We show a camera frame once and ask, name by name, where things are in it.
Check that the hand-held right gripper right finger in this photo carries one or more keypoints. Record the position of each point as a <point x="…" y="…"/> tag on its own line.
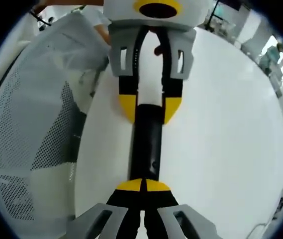
<point x="171" y="216"/>

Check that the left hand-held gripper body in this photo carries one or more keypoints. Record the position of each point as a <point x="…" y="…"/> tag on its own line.
<point x="156" y="17"/>

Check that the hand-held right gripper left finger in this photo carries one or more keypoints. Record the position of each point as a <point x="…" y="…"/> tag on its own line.
<point x="116" y="214"/>

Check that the black remote control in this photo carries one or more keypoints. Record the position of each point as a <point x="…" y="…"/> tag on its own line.
<point x="146" y="139"/>

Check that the person's left hand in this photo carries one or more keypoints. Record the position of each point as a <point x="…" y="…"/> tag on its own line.
<point x="158" y="50"/>

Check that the black stand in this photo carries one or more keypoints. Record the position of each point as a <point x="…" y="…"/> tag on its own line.
<point x="212" y="15"/>

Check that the white mesh laundry basket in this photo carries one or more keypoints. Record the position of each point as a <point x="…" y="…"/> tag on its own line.
<point x="31" y="112"/>

